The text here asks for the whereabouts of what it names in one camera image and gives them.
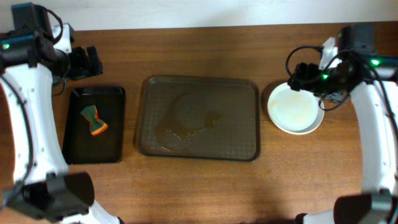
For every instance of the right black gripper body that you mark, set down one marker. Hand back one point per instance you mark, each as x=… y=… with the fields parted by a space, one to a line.
x=306 y=76

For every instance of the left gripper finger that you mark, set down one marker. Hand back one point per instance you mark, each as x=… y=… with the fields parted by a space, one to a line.
x=81 y=66
x=96 y=67

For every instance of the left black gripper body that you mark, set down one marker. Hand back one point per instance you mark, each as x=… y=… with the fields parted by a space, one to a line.
x=82 y=61

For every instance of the white plate back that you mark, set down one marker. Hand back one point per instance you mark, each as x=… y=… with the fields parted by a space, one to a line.
x=294 y=112

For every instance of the orange green sponge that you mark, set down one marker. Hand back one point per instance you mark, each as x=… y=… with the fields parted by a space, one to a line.
x=96 y=125

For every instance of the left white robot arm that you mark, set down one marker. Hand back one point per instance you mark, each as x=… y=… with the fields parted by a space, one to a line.
x=43 y=187

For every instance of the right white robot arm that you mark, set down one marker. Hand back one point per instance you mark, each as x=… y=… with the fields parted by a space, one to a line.
x=370 y=81

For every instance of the black plastic tray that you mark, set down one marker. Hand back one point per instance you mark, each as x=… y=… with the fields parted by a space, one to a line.
x=79 y=146

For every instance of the brown serving tray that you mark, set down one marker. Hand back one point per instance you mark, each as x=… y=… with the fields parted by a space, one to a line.
x=199 y=118

